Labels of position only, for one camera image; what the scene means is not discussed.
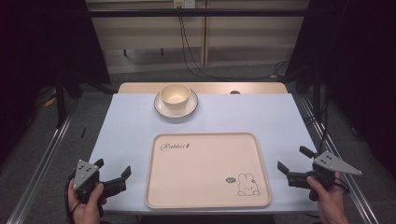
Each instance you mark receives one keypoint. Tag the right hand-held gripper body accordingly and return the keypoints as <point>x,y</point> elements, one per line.
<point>327,168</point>

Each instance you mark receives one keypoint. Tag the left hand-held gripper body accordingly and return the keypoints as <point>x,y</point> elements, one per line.
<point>84,174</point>

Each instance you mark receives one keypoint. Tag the person's left hand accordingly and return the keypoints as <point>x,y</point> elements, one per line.
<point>87,208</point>

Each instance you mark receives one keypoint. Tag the person's right hand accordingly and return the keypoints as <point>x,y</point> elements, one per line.
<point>330,205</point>

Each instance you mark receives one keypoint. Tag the small black stick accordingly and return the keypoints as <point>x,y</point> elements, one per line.
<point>83,132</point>

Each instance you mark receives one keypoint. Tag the black metal stand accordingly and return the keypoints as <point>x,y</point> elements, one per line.
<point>61,102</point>
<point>320,109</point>

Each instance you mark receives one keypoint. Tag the white table mat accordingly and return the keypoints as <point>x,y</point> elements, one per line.
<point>130,124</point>

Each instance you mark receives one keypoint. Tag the beige tray with rabbit print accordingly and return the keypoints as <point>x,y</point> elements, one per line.
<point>207,169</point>

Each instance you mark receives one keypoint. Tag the yellow tape strip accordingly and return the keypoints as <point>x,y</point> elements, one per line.
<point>49,101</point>

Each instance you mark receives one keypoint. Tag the white plate with dark rim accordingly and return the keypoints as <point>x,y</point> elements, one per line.
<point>174,112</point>

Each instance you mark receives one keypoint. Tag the cream bowl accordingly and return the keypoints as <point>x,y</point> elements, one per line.
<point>175,95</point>

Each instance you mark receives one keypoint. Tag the black curtain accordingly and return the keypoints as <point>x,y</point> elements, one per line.
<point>358,62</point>
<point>46,46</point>

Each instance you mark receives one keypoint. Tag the black horizontal bar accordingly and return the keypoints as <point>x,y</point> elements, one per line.
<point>199,12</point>

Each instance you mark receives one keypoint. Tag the aluminium rail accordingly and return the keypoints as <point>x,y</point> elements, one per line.
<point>40,161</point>
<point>314,118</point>

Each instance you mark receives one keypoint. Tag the white wall socket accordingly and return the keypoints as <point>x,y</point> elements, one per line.
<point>184,3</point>

